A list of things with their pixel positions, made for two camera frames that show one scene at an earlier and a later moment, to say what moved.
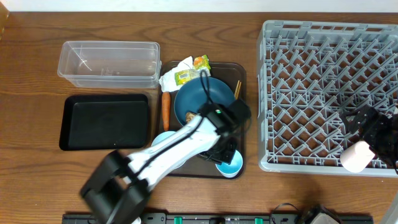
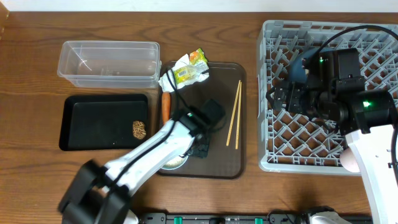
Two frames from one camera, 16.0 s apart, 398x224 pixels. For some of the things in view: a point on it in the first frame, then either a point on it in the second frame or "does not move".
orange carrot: x=166 y=104 does not move
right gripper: x=379 y=122 to x=296 y=90
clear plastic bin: x=120 y=65 does not move
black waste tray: x=105 y=122 does not move
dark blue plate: x=189 y=97 to x=298 y=74
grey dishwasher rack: x=310 y=73 does not move
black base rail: x=222 y=218 does not move
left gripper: x=208 y=154 to x=203 y=154
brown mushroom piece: x=189 y=116 to x=138 y=130
